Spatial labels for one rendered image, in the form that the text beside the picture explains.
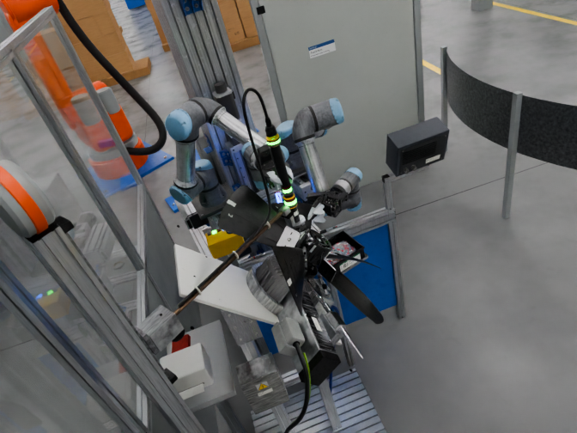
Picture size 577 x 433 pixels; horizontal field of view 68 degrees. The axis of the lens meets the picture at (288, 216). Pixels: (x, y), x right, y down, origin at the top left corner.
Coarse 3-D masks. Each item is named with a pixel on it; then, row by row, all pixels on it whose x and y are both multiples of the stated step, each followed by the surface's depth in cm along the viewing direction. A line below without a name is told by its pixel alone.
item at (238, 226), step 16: (240, 192) 157; (224, 208) 150; (240, 208) 153; (256, 208) 155; (224, 224) 147; (240, 224) 150; (256, 224) 152; (272, 224) 155; (256, 240) 151; (272, 240) 153
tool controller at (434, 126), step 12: (432, 120) 199; (396, 132) 198; (408, 132) 197; (420, 132) 196; (432, 132) 195; (444, 132) 194; (396, 144) 193; (408, 144) 192; (420, 144) 194; (432, 144) 197; (444, 144) 200; (396, 156) 197; (408, 156) 198; (420, 156) 200; (432, 156) 204; (444, 156) 208; (396, 168) 202; (408, 168) 204
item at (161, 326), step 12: (156, 312) 123; (168, 312) 122; (144, 324) 120; (156, 324) 119; (168, 324) 120; (180, 324) 124; (144, 336) 116; (156, 336) 118; (168, 336) 121; (156, 348) 120
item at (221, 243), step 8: (216, 232) 200; (224, 232) 199; (208, 240) 197; (216, 240) 195; (224, 240) 195; (232, 240) 196; (240, 240) 197; (216, 248) 196; (224, 248) 197; (232, 248) 198; (216, 256) 198
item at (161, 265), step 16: (160, 224) 280; (160, 240) 263; (160, 256) 247; (160, 272) 233; (176, 272) 276; (160, 288) 221; (176, 288) 259; (160, 304) 209; (176, 304) 243; (192, 304) 290; (192, 320) 271; (160, 352) 181; (160, 416) 154; (208, 416) 222; (160, 432) 149; (176, 432) 165; (208, 432) 210
